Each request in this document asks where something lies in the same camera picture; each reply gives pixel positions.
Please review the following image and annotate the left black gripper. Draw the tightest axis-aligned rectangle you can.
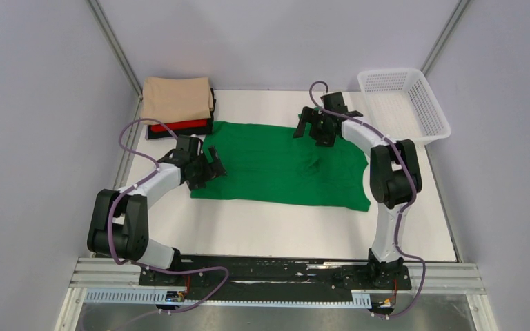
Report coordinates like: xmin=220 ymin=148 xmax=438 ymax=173
xmin=186 ymin=146 xmax=227 ymax=191

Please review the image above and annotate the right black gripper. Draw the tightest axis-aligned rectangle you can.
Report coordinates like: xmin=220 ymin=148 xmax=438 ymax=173
xmin=294 ymin=107 xmax=337 ymax=148

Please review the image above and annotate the green t-shirt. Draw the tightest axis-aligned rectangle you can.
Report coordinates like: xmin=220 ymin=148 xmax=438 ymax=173
xmin=190 ymin=121 xmax=371 ymax=212

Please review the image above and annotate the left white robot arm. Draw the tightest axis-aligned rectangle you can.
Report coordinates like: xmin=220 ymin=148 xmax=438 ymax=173
xmin=87 ymin=136 xmax=226 ymax=285

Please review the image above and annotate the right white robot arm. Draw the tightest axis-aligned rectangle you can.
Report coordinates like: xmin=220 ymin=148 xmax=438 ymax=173
xmin=293 ymin=92 xmax=422 ymax=288

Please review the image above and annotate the red folded t-shirt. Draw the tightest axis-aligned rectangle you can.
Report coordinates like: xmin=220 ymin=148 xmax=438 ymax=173
xmin=150 ymin=119 xmax=210 ymax=133

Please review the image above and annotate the black folded t-shirt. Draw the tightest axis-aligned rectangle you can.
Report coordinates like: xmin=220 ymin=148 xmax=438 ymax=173
xmin=145 ymin=88 xmax=215 ymax=140

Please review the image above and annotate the beige folded t-shirt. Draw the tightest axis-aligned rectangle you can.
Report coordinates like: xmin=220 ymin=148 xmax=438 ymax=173
xmin=141 ymin=77 xmax=215 ymax=123

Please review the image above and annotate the white plastic basket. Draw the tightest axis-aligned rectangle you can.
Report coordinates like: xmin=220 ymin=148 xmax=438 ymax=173
xmin=357 ymin=68 xmax=451 ymax=145

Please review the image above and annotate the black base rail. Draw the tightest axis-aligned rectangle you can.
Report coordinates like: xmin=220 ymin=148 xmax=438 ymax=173
xmin=139 ymin=254 xmax=412 ymax=301

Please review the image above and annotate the white slotted cable duct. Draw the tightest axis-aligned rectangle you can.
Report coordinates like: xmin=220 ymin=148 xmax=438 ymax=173
xmin=83 ymin=288 xmax=371 ymax=309

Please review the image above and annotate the aluminium frame rail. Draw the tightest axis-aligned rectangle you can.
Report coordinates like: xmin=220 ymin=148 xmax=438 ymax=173
xmin=69 ymin=258 xmax=487 ymax=295

